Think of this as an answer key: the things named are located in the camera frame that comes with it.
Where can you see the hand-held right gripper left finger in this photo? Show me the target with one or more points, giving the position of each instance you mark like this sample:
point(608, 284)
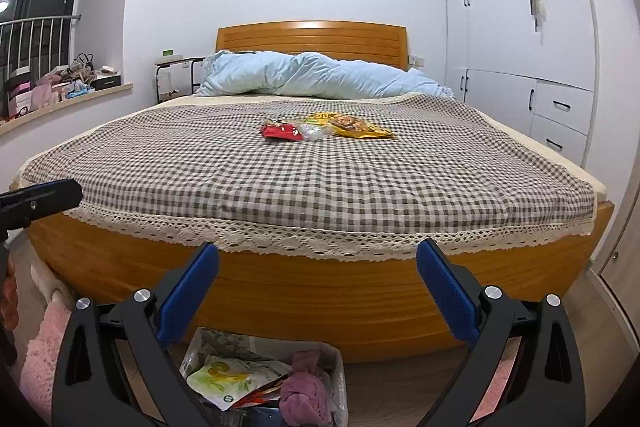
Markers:
point(190, 292)

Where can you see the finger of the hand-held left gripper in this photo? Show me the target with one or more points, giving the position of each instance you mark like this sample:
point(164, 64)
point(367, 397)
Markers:
point(45, 199)

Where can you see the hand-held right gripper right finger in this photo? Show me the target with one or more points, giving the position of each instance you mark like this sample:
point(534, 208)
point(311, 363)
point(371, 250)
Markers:
point(445, 292)

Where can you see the cardboard bin with floral liner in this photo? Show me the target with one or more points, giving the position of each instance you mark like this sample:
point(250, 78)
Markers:
point(210, 342)

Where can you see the green white pouch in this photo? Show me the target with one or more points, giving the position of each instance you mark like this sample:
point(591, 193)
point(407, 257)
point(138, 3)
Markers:
point(225, 382)

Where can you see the purple cloth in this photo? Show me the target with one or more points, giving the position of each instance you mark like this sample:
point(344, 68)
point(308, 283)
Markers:
point(305, 397)

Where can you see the yellow snack packet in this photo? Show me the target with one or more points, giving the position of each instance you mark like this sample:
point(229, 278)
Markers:
point(360, 129)

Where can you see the small red snack packet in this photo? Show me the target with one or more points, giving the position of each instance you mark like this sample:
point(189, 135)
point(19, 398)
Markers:
point(280, 132)

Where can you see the small clear plastic wrapper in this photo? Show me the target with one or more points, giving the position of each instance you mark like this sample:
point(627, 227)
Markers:
point(315, 133)

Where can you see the yellow packet with black label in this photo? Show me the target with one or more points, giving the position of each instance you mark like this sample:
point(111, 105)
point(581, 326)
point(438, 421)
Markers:
point(320, 118)

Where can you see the person's left hand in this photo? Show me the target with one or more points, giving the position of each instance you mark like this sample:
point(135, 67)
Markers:
point(7, 307)

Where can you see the person's left white slipper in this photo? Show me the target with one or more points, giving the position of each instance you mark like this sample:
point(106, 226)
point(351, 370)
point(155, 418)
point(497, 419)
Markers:
point(47, 282)

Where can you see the pile of bags and boxes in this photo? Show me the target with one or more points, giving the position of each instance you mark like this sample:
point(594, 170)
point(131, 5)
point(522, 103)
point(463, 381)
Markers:
point(45, 92)

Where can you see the person's pink fluffy right leg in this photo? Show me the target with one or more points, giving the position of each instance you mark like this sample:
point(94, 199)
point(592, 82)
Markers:
point(497, 392)

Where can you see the wooden bed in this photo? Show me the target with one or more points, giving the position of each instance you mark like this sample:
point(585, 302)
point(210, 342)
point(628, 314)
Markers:
point(325, 297)

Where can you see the wooden window sill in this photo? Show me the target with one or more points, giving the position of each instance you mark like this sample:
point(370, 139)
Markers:
point(115, 89)

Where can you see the checkered bed cover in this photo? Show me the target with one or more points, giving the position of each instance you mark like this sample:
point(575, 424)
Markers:
point(350, 187)

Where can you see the metal window railing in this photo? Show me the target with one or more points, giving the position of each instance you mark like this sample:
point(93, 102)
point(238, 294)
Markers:
point(40, 52)

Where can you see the wooden door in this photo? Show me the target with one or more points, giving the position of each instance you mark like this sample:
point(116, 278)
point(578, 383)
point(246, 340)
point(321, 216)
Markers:
point(622, 247)

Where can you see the bedside table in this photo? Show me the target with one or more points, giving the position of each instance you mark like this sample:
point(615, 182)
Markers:
point(175, 61)

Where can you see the light blue duvet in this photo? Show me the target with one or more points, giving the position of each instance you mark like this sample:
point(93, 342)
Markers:
point(325, 74)

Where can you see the white wardrobe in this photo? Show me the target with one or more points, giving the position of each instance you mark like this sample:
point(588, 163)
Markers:
point(500, 7)

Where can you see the wall socket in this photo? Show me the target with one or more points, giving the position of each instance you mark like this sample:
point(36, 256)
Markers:
point(417, 59)

